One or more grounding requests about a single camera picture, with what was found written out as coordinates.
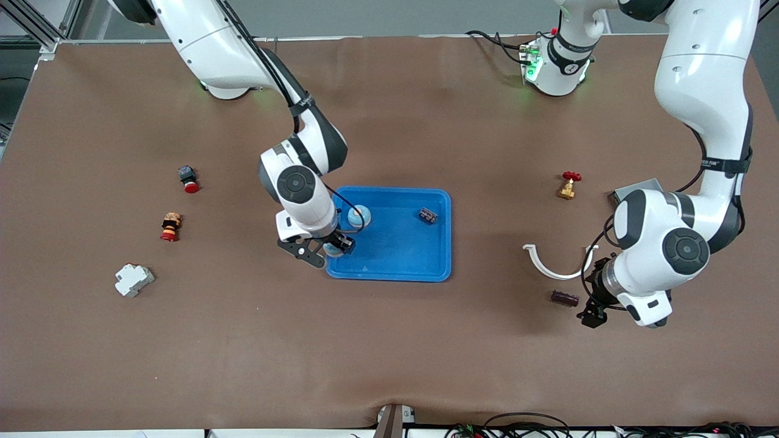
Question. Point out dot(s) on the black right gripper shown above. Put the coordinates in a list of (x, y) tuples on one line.
[(338, 238)]

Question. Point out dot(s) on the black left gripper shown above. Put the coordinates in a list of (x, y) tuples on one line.
[(597, 296)]

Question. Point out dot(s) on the blue bell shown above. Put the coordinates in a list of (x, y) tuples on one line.
[(359, 216), (333, 249)]

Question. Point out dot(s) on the long brown electrolytic capacitor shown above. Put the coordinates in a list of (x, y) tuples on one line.
[(565, 298)]

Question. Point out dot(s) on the small black terminal block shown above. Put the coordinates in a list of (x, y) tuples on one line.
[(428, 216)]

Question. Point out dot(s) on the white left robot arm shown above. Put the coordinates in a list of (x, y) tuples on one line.
[(700, 79)]

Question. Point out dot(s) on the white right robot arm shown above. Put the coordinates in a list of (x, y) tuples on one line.
[(213, 42)]

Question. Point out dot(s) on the blue plastic tray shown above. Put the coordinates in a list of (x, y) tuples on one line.
[(395, 255)]

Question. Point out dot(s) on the white semicircular pipe clamp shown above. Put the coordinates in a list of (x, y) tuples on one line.
[(560, 276)]

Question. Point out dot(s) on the silver metal power supply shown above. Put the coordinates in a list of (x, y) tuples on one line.
[(639, 187)]

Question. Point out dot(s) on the red emergency stop button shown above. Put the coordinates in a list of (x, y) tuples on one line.
[(191, 185)]

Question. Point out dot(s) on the red yellow push button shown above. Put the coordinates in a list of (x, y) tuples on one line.
[(171, 228)]

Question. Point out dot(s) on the white circuit breaker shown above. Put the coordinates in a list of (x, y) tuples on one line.
[(132, 280)]

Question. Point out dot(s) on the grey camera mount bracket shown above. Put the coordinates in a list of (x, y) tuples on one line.
[(392, 423)]

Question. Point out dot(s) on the aluminium frame profile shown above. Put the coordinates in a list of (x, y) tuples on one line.
[(48, 45)]

